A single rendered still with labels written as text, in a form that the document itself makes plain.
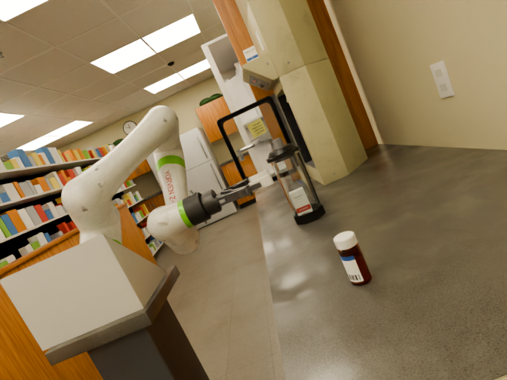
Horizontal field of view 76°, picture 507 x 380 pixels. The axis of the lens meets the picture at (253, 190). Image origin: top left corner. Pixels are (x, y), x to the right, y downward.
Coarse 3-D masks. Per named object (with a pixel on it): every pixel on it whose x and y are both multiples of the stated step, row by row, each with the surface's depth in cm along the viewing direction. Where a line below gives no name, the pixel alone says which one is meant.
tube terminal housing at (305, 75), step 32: (256, 0) 122; (288, 0) 127; (288, 32) 124; (288, 64) 126; (320, 64) 134; (288, 96) 128; (320, 96) 129; (320, 128) 130; (352, 128) 142; (320, 160) 132; (352, 160) 137
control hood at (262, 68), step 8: (264, 56) 125; (248, 64) 126; (256, 64) 126; (264, 64) 126; (272, 64) 126; (248, 72) 131; (256, 72) 126; (264, 72) 126; (272, 72) 126; (248, 80) 148; (264, 80) 134; (272, 80) 129
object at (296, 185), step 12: (276, 156) 95; (288, 156) 95; (276, 168) 97; (288, 168) 95; (300, 168) 96; (288, 180) 96; (300, 180) 96; (288, 192) 98; (300, 192) 97; (312, 192) 98; (300, 204) 98; (312, 204) 98
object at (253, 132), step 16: (256, 112) 160; (272, 112) 159; (224, 128) 163; (240, 128) 162; (256, 128) 162; (272, 128) 161; (240, 144) 164; (256, 144) 163; (272, 144) 162; (256, 160) 165; (272, 176) 166
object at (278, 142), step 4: (272, 140) 98; (276, 140) 97; (280, 140) 98; (276, 144) 98; (280, 144) 97; (288, 144) 98; (292, 144) 97; (276, 148) 98; (280, 148) 98; (284, 148) 95; (288, 148) 95; (292, 148) 96; (272, 152) 97; (276, 152) 96; (280, 152) 95; (272, 156) 96
